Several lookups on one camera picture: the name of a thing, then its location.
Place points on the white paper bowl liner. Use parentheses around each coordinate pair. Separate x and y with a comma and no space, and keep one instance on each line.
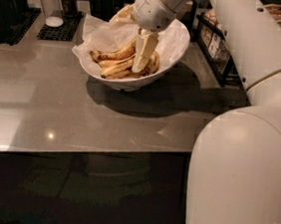
(102,33)

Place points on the black rubber mat left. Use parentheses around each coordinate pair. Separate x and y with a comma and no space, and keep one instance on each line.
(17,31)

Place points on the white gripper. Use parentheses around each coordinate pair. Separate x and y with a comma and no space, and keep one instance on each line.
(150,14)

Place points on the small lower yellow banana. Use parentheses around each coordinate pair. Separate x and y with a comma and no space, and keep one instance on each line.
(108,63)

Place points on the white ceramic bowl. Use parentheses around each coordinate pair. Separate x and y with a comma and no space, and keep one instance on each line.
(133,83)

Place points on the black wire condiment rack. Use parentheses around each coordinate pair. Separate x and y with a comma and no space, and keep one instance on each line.
(217,48)

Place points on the top spotted yellow banana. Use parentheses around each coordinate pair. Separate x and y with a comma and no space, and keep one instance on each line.
(124,52)

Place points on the black rubber mat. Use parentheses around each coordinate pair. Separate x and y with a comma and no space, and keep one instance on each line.
(17,31)
(65,32)

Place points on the middle spotted yellow banana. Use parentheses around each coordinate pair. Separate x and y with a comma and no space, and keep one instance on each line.
(120,70)

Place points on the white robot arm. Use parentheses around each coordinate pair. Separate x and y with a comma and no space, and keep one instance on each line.
(234,175)

